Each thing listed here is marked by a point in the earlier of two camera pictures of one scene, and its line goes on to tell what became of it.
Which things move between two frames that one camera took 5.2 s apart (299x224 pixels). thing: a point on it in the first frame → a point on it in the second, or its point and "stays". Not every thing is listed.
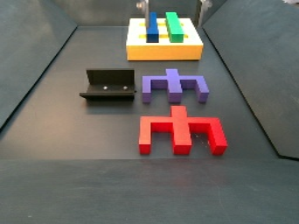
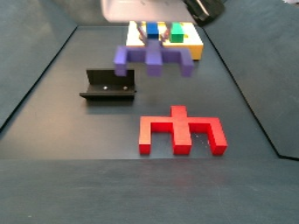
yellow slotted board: [163, 50] stays
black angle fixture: [110, 85] stays
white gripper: [204, 5] → [147, 10]
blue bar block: [152, 33] stays
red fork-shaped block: [182, 131] stays
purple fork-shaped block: [175, 84] → [154, 54]
